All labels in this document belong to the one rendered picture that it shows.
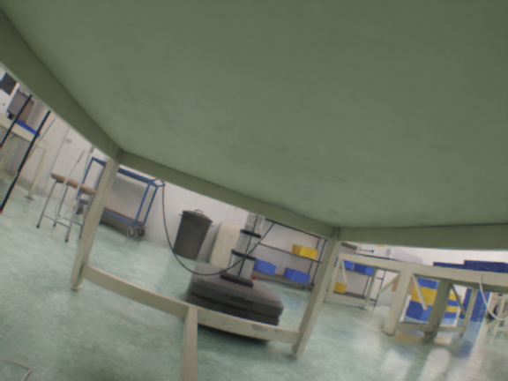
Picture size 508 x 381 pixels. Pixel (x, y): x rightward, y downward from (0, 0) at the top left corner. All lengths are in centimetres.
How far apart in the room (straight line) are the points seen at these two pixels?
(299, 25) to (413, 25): 10
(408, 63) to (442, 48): 4
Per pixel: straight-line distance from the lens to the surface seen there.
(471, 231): 79
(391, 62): 27
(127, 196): 435
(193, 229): 363
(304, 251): 403
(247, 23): 28
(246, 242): 157
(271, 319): 142
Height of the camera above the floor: 53
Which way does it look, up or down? 11 degrees up
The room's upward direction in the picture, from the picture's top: 18 degrees clockwise
